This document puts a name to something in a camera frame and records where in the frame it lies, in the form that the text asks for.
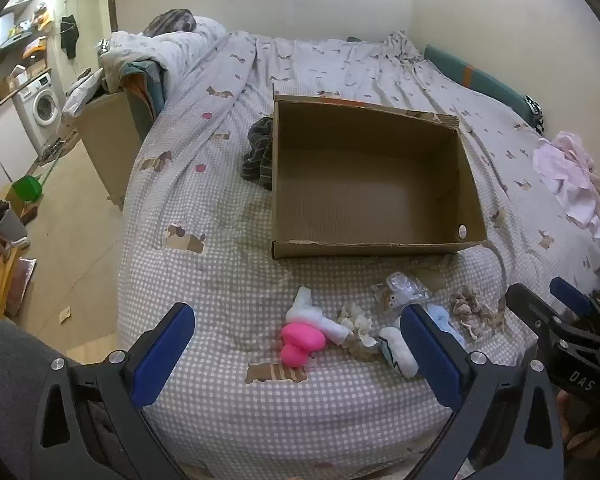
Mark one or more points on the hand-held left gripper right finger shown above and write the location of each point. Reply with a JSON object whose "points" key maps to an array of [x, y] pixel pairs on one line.
{"points": [[432, 360]]}

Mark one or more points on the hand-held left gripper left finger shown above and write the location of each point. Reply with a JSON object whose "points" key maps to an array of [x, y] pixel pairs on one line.
{"points": [[162, 355]]}

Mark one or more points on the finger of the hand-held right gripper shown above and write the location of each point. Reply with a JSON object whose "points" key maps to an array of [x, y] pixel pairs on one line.
{"points": [[532, 310], [572, 296]]}

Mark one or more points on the white sock with grey pattern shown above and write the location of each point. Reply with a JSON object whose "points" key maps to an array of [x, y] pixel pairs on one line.
{"points": [[397, 352]]}

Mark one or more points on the beige knitted sock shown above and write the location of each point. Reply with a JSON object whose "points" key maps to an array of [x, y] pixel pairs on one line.
{"points": [[475, 312]]}

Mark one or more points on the cream lace-trimmed socks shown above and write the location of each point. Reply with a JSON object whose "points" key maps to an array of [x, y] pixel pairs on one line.
{"points": [[357, 325]]}

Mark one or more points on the pink sock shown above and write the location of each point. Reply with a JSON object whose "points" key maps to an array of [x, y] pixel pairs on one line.
{"points": [[300, 342]]}

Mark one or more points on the plain white sock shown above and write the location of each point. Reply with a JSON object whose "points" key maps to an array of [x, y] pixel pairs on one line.
{"points": [[307, 312]]}

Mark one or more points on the brown cardboard box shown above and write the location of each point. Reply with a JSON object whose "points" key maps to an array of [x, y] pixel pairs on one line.
{"points": [[360, 180]]}

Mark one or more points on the person's right hand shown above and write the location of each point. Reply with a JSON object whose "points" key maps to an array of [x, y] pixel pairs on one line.
{"points": [[567, 412]]}

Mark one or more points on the socks in clear plastic bag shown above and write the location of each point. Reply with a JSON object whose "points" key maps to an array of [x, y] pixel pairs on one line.
{"points": [[397, 292]]}

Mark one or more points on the paper scrap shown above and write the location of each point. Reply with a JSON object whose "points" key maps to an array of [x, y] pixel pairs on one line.
{"points": [[65, 314]]}

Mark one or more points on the pale pink garment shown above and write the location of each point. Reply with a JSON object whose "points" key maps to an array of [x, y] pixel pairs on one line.
{"points": [[575, 180]]}

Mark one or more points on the grey checked bed sheet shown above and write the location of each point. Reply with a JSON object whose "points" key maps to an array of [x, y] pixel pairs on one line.
{"points": [[220, 240]]}

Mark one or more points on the brown floor mat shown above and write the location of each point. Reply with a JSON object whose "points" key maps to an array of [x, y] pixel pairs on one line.
{"points": [[21, 285]]}

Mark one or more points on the yellow wooden stool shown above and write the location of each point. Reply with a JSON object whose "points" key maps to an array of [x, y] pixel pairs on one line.
{"points": [[2, 270]]}

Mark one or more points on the grey bin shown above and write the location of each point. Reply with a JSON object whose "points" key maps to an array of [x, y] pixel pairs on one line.
{"points": [[11, 222]]}

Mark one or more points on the green dustpan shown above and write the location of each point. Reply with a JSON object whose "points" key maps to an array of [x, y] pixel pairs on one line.
{"points": [[27, 189]]}

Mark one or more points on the dark striped cloth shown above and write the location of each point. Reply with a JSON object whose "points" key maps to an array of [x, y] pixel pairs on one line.
{"points": [[259, 152]]}

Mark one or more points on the green bolster with orange band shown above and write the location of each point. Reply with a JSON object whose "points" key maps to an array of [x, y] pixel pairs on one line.
{"points": [[485, 82]]}

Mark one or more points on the white kitchen cabinet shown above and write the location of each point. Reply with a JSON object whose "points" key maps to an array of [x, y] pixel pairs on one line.
{"points": [[2, 145]]}

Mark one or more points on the white washing machine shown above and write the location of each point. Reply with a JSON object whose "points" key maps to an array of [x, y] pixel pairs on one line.
{"points": [[40, 102]]}

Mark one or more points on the white printed duvet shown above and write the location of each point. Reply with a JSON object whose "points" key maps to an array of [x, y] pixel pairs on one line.
{"points": [[160, 52]]}

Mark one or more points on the black hanging garment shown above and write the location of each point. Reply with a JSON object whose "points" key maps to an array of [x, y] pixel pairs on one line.
{"points": [[70, 35]]}

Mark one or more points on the brown striped pillow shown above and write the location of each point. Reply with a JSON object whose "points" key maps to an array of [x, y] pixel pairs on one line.
{"points": [[172, 21]]}

